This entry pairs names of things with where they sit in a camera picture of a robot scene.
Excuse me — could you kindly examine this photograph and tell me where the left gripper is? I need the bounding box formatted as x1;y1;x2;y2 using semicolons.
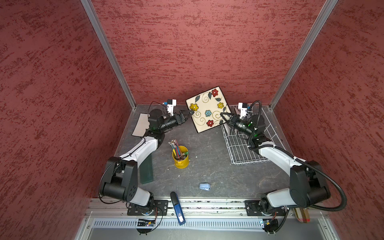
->
159;110;194;131

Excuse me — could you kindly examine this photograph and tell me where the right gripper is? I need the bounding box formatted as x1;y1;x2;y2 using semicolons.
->
220;111;255;137

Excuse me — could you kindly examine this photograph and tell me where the square floral plate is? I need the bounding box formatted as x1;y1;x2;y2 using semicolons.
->
186;87;231;133

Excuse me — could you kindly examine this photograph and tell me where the square plate white back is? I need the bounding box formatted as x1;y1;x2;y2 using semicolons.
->
132;113;150;137

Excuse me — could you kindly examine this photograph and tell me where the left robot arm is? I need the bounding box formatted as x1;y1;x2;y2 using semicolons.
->
99;109;194;215

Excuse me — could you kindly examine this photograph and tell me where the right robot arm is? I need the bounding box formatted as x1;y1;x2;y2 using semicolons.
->
221;113;331;215

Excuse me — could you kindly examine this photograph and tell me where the coloured pencils bundle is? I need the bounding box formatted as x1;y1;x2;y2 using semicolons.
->
169;140;188;161

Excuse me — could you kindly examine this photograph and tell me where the yellow pencil cup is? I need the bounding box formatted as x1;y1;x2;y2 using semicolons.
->
172;146;190;169

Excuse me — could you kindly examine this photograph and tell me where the green rectangular block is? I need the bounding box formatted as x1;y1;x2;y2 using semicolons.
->
139;154;154;185

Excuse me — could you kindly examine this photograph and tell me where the light blue eraser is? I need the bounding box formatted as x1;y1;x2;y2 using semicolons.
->
199;183;211;191

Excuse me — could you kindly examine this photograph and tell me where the blue black stapler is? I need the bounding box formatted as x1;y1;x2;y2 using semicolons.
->
170;192;186;226

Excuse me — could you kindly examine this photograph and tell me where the plaid tape roll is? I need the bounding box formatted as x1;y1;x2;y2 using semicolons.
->
293;208;311;224

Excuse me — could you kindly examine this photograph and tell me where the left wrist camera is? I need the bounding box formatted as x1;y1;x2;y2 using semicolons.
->
164;99;177;116

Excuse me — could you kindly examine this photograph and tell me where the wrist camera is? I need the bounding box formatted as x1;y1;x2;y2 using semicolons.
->
164;99;177;116
238;103;249;120

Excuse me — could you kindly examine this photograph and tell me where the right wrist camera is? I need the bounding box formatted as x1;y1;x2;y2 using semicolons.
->
238;103;249;120

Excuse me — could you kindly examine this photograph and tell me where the white wire dish rack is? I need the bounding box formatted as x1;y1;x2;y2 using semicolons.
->
222;104;291;165

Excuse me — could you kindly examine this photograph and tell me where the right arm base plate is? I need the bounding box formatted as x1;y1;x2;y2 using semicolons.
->
244;200;287;217

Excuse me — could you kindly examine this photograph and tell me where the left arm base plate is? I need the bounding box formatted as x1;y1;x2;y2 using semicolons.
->
127;200;169;217

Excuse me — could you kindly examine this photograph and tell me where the black corrugated cable conduit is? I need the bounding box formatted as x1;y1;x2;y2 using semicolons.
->
247;100;348;233

